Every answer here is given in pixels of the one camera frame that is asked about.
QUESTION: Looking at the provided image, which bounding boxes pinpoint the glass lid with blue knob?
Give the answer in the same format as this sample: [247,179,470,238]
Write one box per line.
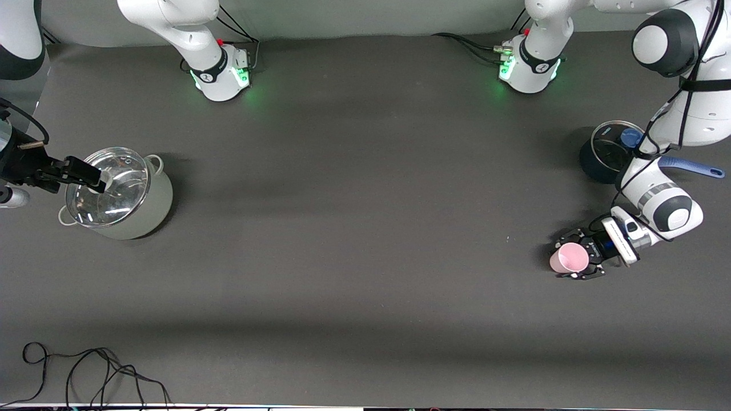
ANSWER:
[591,120,647,174]

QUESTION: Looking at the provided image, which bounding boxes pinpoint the dark blue saucepan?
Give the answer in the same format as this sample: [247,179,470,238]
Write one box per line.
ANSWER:
[579,120,726,185]

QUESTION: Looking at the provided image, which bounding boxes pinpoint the black left arm base cables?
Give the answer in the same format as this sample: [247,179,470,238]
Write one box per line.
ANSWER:
[431,10,535,65]

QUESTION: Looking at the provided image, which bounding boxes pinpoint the black right arm base cables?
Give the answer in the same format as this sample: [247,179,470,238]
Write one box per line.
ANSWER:
[215,5,261,74]

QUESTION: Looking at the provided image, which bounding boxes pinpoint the pale green cooking pot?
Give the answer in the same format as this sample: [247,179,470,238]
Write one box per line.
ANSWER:
[58,147,174,240]

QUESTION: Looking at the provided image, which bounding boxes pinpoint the black left arm strap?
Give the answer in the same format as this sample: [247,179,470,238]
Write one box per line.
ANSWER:
[678,76,731,92]

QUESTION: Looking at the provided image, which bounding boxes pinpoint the thin black loose cable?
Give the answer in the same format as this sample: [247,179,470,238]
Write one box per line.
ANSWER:
[0,342,172,408]

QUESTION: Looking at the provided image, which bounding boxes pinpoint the black arm base cables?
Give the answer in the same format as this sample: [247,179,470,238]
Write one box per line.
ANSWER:
[215,5,261,74]
[431,10,535,65]

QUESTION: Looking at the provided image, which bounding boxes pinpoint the glass lid with beige knob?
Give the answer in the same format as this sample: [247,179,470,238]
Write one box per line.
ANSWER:
[65,147,150,228]

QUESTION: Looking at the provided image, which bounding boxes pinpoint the pink plastic cup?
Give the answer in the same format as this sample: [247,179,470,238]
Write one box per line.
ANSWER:
[549,242,590,274]

